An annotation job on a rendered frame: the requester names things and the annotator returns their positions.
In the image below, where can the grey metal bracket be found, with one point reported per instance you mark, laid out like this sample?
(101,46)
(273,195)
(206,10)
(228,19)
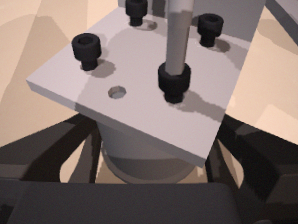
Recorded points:
(129,63)

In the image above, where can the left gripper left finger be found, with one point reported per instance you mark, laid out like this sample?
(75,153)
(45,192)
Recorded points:
(40,156)

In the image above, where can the blue electric screwdriver barrel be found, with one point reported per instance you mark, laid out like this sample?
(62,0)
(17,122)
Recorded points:
(179,20)

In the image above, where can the black socket head screw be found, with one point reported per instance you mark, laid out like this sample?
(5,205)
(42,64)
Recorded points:
(136,10)
(209,27)
(87,49)
(174,85)

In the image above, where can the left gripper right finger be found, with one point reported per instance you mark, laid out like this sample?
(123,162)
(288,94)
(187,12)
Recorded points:
(269,190)

